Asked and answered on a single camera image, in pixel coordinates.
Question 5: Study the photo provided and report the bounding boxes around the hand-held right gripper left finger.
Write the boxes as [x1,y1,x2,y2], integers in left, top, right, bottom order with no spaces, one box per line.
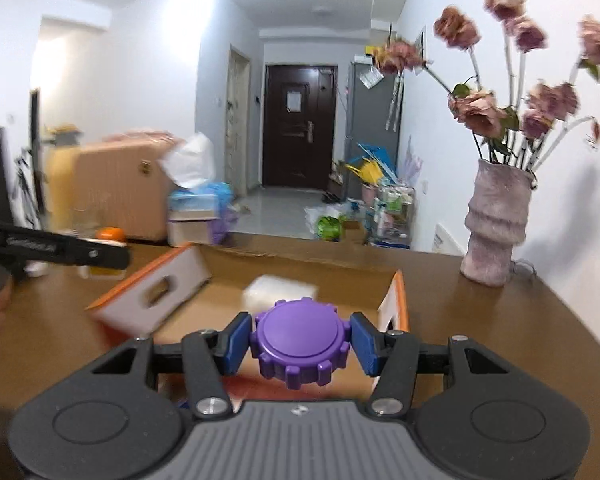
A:
[87,311,253,418]

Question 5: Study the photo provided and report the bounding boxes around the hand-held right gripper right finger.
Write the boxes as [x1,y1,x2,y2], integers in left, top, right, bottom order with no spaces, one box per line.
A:
[350,311,512,418]

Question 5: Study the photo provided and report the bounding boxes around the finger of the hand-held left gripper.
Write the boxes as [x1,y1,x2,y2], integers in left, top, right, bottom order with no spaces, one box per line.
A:
[75,239,131,267]

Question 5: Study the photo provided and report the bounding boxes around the purple ridged lid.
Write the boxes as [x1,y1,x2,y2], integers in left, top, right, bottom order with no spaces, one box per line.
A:
[250,297,352,391]

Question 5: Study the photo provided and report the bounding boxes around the orange cardboard box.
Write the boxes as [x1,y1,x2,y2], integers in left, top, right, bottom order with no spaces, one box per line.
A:
[85,241,411,403]

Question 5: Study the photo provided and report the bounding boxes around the white foam block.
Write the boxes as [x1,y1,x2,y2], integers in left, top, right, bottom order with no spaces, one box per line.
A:
[242,275,318,316]

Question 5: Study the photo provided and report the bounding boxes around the yellow insulated bottle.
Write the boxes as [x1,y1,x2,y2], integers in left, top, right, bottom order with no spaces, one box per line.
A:
[45,127,83,233]

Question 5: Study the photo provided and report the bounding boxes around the pink ribbed suitcase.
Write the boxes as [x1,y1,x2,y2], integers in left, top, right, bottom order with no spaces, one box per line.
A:
[72,130,186,241]

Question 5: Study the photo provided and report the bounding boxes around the small white box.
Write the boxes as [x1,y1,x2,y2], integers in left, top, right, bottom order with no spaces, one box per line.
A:
[167,210,221,246]

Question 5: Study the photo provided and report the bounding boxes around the blue tissue box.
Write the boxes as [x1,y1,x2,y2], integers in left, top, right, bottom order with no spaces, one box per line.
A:
[160,132,221,211]

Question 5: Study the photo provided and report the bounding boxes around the purple bag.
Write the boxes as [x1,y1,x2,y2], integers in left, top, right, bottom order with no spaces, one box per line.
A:
[210,207,241,246]

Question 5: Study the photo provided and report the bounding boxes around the green bag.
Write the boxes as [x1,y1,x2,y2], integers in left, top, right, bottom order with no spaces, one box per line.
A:
[316,215,345,241]

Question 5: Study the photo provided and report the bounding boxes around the rack with bottles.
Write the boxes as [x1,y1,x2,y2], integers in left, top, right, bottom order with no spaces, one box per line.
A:
[372,185,413,248]

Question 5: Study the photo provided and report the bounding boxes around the blue and yellow toy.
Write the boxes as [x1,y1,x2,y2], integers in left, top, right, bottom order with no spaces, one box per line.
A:
[345,142,396,186]

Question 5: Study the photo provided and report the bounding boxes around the pink textured vase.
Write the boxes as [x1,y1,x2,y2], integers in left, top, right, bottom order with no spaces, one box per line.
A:
[460,158,537,288]

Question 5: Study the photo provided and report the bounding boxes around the light wooden room door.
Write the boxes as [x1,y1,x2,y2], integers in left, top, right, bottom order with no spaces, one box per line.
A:
[225,45,253,198]

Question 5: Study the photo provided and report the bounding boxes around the dark brown entrance door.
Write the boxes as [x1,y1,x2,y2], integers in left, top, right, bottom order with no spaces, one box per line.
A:
[262,64,338,190]

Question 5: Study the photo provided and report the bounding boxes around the grey refrigerator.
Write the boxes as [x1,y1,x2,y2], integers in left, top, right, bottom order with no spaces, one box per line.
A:
[344,57,403,181]

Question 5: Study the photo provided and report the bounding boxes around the bunch of dried roses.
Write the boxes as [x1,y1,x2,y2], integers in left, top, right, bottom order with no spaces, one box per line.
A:
[372,0,600,171]

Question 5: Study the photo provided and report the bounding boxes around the paper on refrigerator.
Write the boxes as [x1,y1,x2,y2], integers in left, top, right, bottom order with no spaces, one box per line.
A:
[359,67,383,91]

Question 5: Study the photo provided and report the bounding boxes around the white wall outlet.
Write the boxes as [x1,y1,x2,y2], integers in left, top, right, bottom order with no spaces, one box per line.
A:
[432,224,463,255]

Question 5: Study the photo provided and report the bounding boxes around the framed wall picture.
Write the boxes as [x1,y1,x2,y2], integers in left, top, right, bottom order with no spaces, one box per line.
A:
[415,25,427,76]

